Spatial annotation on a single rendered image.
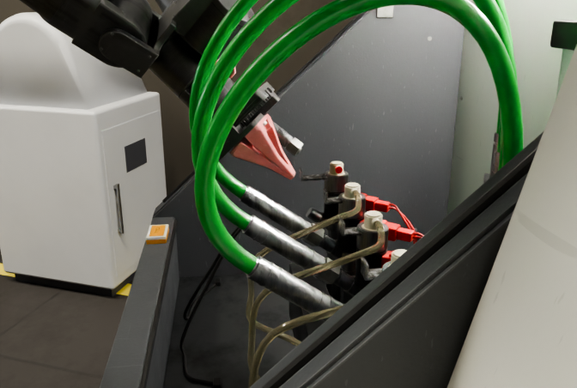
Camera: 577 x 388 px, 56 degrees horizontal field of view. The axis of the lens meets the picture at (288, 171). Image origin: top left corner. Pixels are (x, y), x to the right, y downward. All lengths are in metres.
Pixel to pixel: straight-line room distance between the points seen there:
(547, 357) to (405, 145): 0.75
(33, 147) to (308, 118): 1.83
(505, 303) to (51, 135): 2.34
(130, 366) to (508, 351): 0.42
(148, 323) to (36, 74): 1.97
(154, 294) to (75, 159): 1.79
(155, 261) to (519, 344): 0.62
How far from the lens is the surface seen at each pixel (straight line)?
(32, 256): 2.84
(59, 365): 2.34
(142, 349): 0.64
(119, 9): 0.59
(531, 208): 0.29
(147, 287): 0.76
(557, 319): 0.27
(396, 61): 0.96
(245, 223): 0.47
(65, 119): 2.46
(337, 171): 0.62
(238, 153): 0.60
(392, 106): 0.97
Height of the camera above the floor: 1.31
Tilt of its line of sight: 17 degrees down
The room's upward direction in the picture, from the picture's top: straight up
